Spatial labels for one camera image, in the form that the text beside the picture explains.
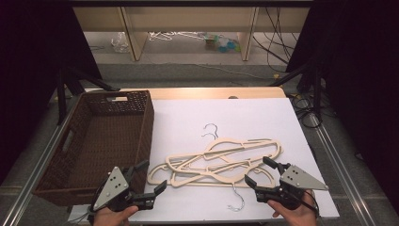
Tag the clear plastic bag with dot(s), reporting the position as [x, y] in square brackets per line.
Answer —
[119, 42]

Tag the metal rail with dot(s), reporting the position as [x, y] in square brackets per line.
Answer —
[345, 169]
[34, 175]

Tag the colourful plastic toys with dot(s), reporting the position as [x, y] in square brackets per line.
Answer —
[223, 44]

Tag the beige wooden shelf unit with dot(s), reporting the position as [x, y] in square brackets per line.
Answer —
[188, 19]

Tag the dark curtain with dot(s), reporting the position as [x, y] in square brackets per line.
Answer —
[360, 78]
[31, 62]

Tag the white hangers on floor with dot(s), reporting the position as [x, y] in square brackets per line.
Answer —
[161, 36]

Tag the black tripod stand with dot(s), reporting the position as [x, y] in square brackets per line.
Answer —
[62, 94]
[316, 88]

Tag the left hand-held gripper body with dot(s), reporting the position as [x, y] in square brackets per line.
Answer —
[110, 188]

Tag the person's left hand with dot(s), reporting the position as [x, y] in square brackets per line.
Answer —
[109, 218]

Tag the person's right hand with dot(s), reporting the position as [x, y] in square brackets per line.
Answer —
[298, 217]

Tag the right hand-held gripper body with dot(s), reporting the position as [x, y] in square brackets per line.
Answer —
[298, 179]

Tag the brown woven basket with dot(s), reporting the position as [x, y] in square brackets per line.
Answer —
[103, 147]

